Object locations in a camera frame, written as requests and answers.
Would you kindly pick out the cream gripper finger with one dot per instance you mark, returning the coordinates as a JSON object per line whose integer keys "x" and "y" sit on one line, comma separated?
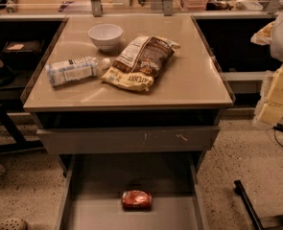
{"x": 269, "y": 109}

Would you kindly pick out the red coke can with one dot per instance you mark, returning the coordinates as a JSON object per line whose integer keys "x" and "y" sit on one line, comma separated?
{"x": 136, "y": 199}

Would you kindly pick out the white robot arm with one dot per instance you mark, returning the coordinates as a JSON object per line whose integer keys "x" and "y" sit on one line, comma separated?
{"x": 272, "y": 35}

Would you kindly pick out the closed top drawer front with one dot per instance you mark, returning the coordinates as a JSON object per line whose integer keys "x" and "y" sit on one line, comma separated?
{"x": 127, "y": 139}

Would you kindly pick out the grey drawer cabinet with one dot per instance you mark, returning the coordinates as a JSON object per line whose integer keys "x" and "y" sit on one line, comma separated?
{"x": 130, "y": 110}

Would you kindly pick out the open middle drawer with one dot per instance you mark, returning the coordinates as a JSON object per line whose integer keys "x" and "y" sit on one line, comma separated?
{"x": 95, "y": 184}

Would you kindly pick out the black metal floor bar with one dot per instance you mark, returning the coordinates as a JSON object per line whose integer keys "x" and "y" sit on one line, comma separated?
{"x": 265, "y": 223}

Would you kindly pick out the brown yellow chip bag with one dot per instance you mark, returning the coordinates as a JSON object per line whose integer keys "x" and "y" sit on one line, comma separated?
{"x": 139, "y": 64}

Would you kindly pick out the white ceramic bowl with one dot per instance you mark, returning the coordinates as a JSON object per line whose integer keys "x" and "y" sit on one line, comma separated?
{"x": 106, "y": 37}

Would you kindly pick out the clear plastic water bottle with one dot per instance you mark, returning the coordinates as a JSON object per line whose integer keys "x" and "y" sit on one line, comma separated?
{"x": 62, "y": 72}

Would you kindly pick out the black box with label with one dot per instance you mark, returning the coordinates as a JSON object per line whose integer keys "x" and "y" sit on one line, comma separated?
{"x": 22, "y": 54}

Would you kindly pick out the white perforated shoe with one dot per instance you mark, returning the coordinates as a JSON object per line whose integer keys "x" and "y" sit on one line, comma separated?
{"x": 13, "y": 224}

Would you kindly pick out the black power adapter with cable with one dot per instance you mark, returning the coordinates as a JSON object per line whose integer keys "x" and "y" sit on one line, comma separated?
{"x": 278, "y": 127}

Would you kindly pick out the black table leg frame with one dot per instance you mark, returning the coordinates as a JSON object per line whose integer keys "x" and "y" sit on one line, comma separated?
{"x": 20, "y": 143}

